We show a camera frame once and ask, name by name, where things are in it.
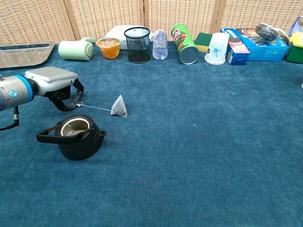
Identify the green yellow sponge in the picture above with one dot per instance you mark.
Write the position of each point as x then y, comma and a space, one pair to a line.
201, 42

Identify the black mesh pen holder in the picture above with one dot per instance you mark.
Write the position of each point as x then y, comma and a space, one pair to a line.
138, 50

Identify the clear plastic water bottle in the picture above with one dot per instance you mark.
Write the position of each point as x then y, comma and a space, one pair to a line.
160, 46

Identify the green chips can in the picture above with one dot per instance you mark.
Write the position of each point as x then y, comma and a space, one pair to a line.
185, 45

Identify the wicker folding screen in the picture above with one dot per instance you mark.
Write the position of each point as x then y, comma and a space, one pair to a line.
106, 16

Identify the white soft package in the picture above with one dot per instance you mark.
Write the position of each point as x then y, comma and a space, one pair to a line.
116, 33

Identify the dark round wrapped package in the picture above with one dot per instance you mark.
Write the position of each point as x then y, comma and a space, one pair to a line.
267, 32

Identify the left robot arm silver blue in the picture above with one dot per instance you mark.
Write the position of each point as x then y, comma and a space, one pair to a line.
14, 92

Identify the white paper cup blue flower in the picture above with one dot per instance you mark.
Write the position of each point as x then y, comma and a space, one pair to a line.
216, 50

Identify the pale purple bag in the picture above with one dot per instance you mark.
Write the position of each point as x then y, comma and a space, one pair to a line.
296, 26

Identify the small blue cookie box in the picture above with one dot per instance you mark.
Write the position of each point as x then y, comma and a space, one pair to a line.
236, 53

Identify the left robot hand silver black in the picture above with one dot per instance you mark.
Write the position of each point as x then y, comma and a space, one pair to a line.
52, 78

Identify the large blue cookie box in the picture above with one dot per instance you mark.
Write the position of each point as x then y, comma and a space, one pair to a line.
265, 49

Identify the beige object behind boxes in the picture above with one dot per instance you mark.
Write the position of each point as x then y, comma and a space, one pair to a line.
284, 34

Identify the silver metal tray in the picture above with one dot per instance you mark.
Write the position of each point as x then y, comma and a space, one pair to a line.
21, 55

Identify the blue table cloth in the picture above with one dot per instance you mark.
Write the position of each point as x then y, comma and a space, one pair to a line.
180, 142

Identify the green container yellow lid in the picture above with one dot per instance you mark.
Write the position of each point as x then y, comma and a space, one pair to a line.
295, 48

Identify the orange jelly cup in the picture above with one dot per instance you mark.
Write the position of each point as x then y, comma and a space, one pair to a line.
109, 50

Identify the light green mug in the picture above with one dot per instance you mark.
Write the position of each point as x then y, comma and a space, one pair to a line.
73, 50

